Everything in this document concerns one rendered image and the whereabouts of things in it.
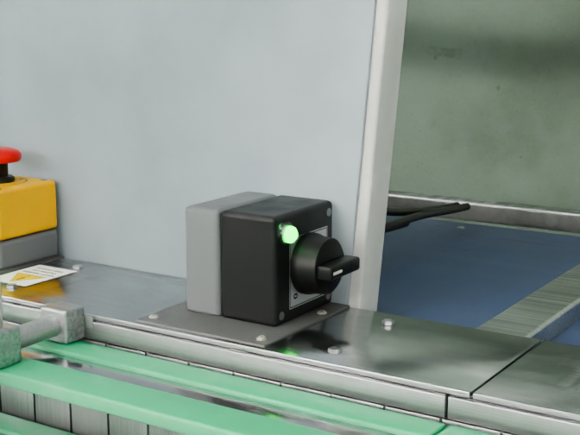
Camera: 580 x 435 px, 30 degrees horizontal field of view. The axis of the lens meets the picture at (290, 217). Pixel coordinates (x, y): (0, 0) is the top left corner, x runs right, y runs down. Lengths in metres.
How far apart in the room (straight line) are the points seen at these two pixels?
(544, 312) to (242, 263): 0.23
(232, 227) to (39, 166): 0.29
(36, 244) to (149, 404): 0.33
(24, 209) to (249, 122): 0.23
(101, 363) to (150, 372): 0.04
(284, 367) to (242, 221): 0.11
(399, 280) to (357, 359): 0.28
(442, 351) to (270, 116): 0.24
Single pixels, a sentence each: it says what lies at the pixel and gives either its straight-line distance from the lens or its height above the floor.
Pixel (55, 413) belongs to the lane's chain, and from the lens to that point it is 0.86.
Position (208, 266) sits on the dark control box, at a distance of 0.78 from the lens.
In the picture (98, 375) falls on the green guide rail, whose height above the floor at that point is 0.93.
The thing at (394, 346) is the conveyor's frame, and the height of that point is 0.82.
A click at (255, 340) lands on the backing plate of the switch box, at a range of 0.73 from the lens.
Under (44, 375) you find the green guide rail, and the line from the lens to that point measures 0.74.
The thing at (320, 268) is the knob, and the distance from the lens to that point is 0.75.
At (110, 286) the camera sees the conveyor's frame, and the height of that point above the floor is 0.81.
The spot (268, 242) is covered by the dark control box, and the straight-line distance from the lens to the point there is 0.75.
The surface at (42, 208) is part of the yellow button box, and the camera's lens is 0.97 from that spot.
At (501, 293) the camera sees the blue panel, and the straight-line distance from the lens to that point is 0.95.
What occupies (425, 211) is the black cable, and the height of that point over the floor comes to 0.48.
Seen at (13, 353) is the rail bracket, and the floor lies 0.95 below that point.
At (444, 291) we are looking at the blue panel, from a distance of 0.94.
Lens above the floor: 1.44
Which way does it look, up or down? 56 degrees down
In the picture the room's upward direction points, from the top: 107 degrees counter-clockwise
